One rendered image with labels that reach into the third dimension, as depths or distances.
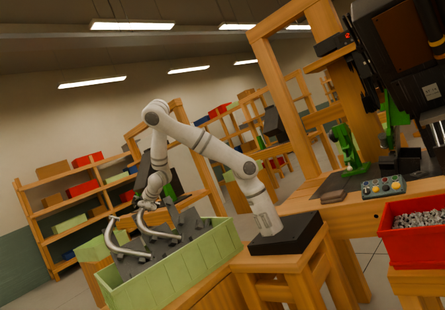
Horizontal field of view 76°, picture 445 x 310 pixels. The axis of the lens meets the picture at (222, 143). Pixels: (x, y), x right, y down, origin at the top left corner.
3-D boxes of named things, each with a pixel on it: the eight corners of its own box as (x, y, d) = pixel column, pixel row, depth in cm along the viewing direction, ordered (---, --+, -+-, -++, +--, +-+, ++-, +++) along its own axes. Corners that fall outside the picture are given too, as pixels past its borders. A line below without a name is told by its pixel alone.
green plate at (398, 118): (411, 136, 117) (407, 85, 113) (388, 138, 122) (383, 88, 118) (412, 131, 126) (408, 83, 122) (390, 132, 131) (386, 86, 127)
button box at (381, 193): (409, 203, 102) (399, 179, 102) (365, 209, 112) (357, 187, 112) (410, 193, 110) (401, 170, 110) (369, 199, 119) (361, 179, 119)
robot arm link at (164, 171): (175, 183, 130) (174, 157, 123) (159, 192, 124) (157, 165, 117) (165, 177, 133) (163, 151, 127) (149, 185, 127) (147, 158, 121)
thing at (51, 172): (177, 213, 763) (145, 134, 762) (57, 282, 556) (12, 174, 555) (167, 215, 802) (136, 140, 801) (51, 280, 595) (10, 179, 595)
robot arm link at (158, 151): (152, 154, 126) (146, 163, 119) (148, 96, 114) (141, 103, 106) (173, 155, 126) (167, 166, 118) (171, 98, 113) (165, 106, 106)
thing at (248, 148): (282, 179, 662) (246, 89, 661) (216, 193, 843) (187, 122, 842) (294, 171, 699) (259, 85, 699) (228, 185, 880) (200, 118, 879)
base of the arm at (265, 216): (277, 235, 112) (258, 196, 112) (259, 237, 118) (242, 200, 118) (287, 223, 119) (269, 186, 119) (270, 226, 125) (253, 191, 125)
